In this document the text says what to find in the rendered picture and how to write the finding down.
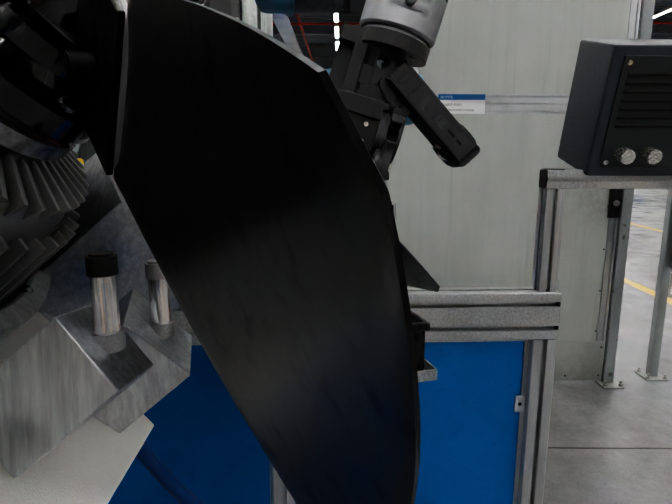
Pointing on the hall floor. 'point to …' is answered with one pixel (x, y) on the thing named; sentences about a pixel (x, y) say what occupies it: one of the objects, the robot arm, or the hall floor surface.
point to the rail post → (536, 420)
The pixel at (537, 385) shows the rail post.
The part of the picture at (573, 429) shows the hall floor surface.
